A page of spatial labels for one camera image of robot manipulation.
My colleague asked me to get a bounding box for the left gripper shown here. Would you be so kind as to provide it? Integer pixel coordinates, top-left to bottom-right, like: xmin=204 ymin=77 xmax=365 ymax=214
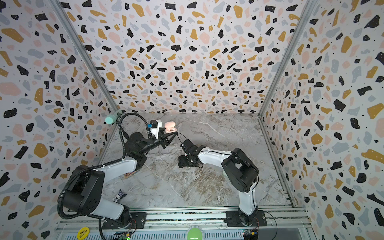
xmin=141 ymin=128 xmax=179 ymax=157

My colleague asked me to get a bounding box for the pink charging case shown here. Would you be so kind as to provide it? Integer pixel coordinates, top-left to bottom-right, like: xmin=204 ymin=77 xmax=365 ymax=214
xmin=164 ymin=122 xmax=177 ymax=133

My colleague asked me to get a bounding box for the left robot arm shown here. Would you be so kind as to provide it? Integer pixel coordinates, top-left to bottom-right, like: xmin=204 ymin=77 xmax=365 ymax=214
xmin=57 ymin=128 xmax=178 ymax=228

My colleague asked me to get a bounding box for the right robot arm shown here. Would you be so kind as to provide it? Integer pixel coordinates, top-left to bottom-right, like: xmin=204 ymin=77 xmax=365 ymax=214
xmin=179 ymin=139 xmax=259 ymax=226

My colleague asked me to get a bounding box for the microphone on black stand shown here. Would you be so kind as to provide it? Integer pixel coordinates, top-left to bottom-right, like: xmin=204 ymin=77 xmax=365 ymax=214
xmin=105 ymin=110 xmax=125 ymax=143

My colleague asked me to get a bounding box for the colourful snack packet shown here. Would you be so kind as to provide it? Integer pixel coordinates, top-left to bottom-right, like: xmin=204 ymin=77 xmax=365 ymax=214
xmin=114 ymin=189 xmax=127 ymax=203

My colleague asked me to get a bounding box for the green push button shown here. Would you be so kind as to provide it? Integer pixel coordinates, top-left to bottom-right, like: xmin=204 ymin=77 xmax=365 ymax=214
xmin=186 ymin=226 xmax=205 ymax=240

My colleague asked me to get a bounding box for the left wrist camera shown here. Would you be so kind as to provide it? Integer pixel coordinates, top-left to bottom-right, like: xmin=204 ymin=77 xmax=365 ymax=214
xmin=148 ymin=120 xmax=163 ymax=139

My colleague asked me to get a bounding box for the black corrugated cable conduit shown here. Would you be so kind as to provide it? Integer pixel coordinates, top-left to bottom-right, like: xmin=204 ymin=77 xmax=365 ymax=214
xmin=56 ymin=112 xmax=150 ymax=220

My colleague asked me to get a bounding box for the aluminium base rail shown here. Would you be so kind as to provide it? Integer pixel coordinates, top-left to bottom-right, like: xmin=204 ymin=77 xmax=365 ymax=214
xmin=52 ymin=206 xmax=316 ymax=240

